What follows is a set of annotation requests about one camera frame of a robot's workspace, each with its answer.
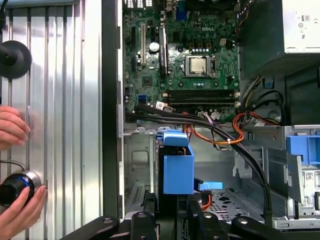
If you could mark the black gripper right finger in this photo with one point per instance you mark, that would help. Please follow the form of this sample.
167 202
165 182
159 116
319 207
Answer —
207 225

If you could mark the hard disk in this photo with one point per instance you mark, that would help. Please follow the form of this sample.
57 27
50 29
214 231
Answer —
178 170

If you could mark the black open PC case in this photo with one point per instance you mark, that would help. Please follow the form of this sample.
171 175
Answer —
110 100

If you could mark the metal optical drive cage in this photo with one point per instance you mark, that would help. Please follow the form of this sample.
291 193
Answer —
280 175

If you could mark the silver coin battery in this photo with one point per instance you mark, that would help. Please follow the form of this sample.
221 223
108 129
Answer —
154 47

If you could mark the green motherboard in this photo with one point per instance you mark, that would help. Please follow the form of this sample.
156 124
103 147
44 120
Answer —
175 83

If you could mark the silver CPU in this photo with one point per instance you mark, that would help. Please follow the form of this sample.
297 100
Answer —
197 65

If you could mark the metal disk bay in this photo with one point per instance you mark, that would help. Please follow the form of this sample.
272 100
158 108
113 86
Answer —
140 160

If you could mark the white expansion slot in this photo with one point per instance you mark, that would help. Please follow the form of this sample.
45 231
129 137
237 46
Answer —
143 45

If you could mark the CPU socket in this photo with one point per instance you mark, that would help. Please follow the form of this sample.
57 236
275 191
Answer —
212 72

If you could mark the black RAM slot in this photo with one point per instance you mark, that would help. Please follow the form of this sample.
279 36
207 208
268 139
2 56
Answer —
200 102
200 93

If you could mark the person left hand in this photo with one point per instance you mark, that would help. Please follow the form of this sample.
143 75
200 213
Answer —
12 125

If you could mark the person right hand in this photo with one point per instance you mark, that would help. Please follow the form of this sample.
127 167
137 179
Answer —
20 220

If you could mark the blue drive latch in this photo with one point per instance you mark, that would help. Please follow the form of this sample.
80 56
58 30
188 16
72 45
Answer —
300 150

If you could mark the grey power supply unit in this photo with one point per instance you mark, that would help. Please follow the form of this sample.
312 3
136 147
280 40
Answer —
262 37

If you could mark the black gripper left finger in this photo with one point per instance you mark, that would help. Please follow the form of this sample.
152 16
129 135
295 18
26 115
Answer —
142 225

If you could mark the black expansion slot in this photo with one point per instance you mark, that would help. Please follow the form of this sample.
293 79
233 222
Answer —
133 47

